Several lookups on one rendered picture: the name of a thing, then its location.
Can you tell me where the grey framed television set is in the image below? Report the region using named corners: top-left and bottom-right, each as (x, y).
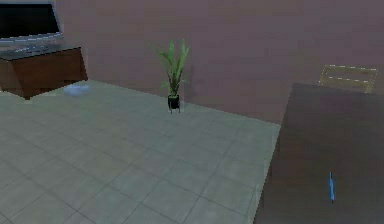
top-left (0, 0), bottom-right (65, 46)

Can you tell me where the green house plant black pot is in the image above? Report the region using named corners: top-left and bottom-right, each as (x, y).
top-left (150, 38), bottom-right (192, 115)

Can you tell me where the dark brown table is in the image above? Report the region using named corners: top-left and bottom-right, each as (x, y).
top-left (253, 82), bottom-right (384, 224)

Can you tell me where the tan wooden chair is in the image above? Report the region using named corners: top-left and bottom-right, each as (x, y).
top-left (317, 64), bottom-right (379, 95)

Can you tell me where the blue pen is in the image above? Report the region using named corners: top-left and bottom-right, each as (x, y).
top-left (328, 171), bottom-right (336, 203)

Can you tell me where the brown television cabinet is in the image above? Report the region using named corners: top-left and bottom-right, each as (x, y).
top-left (0, 44), bottom-right (89, 101)

